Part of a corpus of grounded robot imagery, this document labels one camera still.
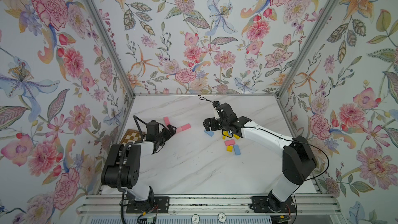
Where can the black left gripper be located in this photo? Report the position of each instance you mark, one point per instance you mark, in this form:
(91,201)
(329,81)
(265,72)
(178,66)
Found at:
(168,135)

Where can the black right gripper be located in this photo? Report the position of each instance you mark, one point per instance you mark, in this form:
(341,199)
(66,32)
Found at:
(213,121)

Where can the pink rectangular block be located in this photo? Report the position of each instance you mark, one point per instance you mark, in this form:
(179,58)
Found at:
(186,127)

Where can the light blue long block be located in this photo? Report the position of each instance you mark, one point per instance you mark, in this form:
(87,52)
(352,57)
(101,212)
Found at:
(210,133)

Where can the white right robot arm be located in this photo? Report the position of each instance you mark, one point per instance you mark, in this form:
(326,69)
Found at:
(295,160)

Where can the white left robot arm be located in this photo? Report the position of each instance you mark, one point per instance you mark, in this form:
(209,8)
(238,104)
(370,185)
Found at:
(122,167)

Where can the wooden chessboard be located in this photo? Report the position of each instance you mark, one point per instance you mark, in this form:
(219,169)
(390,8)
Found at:
(131,136)

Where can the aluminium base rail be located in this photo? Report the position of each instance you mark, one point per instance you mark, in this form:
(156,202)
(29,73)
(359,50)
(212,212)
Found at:
(306,204)

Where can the aluminium frame post left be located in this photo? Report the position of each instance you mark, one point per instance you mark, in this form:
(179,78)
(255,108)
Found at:
(107,41)

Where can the aluminium frame post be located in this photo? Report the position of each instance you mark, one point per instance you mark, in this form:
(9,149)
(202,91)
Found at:
(107,41)
(313,35)

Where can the aluminium frame post right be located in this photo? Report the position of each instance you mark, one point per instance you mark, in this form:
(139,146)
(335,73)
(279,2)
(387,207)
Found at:
(313,35)

